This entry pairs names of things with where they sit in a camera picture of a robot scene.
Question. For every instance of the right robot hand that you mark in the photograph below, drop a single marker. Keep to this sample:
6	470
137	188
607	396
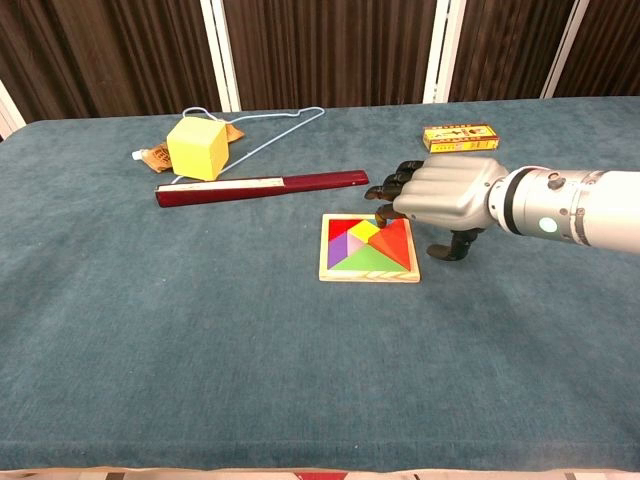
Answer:
450	192

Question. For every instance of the orange triangle piece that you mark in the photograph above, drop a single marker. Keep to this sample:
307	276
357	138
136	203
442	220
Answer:
395	247

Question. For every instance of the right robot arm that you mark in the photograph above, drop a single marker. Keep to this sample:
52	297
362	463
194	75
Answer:
575	207

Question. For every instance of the yellow square tangram piece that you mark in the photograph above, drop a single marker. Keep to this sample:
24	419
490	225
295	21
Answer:
364	231

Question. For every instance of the pink triangle tangram piece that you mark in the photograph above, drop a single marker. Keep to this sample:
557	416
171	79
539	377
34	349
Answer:
355	245

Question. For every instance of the green triangle tangram piece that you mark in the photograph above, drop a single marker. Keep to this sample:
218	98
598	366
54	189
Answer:
362	261

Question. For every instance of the wooden tangram tray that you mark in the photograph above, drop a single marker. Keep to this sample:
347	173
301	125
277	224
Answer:
370	276

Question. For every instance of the red triangle tangram piece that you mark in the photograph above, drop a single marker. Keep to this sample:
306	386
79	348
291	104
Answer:
337	227

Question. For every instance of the purple parallelogram tangram piece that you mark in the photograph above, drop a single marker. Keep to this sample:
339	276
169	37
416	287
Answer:
337	252

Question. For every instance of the yellow red card box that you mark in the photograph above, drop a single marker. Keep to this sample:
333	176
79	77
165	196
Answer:
460	139

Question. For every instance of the dark red folding fan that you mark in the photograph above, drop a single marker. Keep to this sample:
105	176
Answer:
320	180

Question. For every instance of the dark brown pleated screen panel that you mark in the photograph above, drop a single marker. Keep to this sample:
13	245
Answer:
330	50
615	35
505	45
100	50

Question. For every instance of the yellow foam cube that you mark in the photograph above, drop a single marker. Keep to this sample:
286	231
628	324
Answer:
197	147

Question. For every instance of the teal table cloth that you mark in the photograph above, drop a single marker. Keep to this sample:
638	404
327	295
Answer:
200	325

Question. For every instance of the brown spout pouch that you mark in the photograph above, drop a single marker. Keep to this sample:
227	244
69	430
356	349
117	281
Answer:
157	157

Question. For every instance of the white screen frame post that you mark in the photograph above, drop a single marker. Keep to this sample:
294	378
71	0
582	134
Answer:
10	112
567	47
222	60
444	50

